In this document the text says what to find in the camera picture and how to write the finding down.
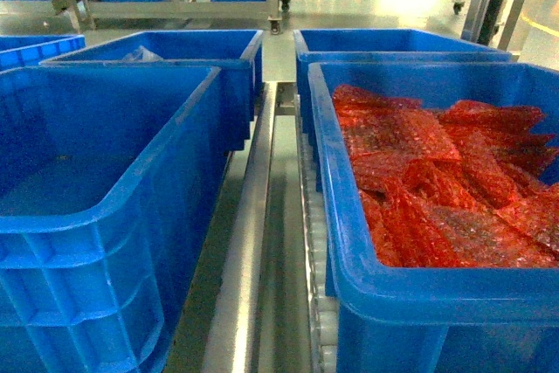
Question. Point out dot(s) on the blue bin behind left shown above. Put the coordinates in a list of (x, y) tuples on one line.
[(238, 53)]

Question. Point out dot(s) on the blue bin behind right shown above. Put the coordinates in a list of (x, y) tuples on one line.
[(378, 45)]

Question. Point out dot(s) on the blue empty bin front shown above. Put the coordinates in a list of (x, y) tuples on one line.
[(109, 177)]

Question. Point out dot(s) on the red bubble wrap bags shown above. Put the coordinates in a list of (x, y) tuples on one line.
[(459, 187)]

